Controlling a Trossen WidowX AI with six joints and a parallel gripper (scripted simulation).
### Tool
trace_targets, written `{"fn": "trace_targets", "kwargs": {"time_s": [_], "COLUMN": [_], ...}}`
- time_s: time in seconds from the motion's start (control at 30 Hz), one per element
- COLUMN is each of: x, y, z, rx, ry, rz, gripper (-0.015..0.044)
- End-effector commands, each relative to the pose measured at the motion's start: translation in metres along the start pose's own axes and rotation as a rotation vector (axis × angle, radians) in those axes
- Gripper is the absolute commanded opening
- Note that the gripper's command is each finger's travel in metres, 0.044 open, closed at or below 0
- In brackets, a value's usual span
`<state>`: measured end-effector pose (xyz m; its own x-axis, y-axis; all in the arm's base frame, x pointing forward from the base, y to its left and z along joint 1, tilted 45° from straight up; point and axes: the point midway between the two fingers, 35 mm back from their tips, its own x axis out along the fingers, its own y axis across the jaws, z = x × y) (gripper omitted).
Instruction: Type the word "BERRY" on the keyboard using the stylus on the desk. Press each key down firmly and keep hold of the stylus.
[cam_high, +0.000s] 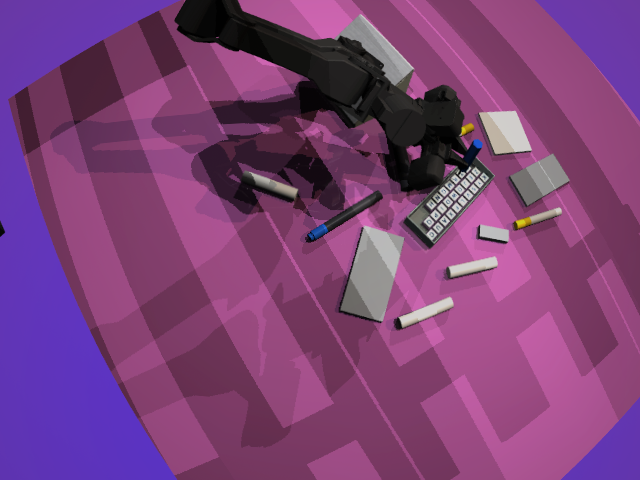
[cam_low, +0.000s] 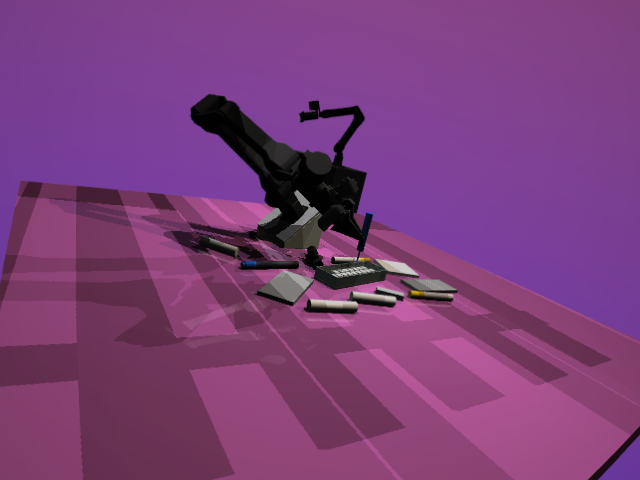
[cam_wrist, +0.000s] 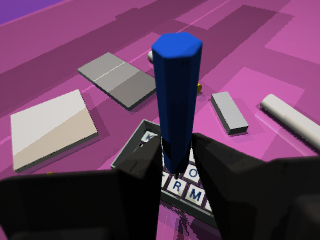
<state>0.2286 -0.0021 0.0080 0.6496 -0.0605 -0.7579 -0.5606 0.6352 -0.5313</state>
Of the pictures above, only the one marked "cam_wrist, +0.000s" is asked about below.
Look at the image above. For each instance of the dark blue stylus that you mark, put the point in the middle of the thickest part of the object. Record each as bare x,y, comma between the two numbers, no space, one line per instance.
176,61

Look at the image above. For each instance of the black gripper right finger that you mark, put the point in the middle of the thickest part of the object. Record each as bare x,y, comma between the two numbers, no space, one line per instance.
251,199

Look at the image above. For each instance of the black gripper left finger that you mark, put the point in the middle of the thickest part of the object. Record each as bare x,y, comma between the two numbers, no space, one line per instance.
124,199

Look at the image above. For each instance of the grey keyboard with white letter keys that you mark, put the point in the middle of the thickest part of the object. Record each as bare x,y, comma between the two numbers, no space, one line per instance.
187,193

